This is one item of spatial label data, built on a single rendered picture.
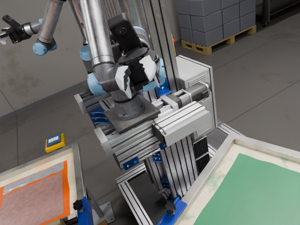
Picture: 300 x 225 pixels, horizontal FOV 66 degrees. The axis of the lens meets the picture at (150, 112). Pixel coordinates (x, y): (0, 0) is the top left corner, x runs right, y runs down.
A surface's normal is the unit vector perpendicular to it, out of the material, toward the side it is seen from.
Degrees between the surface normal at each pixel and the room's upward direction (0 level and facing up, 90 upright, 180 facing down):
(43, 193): 0
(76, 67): 90
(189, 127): 90
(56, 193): 0
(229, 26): 90
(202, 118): 90
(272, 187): 0
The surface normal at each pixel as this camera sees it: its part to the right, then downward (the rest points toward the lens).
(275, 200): -0.23, -0.80
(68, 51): 0.46, 0.40
